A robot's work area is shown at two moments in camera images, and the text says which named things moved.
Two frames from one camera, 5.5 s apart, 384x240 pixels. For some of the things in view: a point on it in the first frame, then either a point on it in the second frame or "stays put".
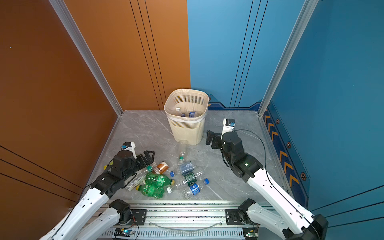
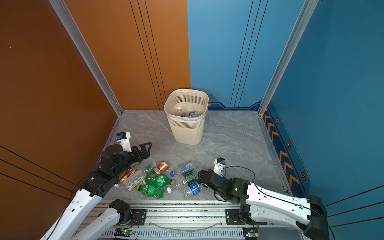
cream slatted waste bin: [186, 109] stays put
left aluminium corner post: [66, 18] stays put
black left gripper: [149, 160] -> [145, 154]
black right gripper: [216, 136] -> [200, 178]
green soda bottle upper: [157, 180] stays put
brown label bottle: [161, 167] stays put
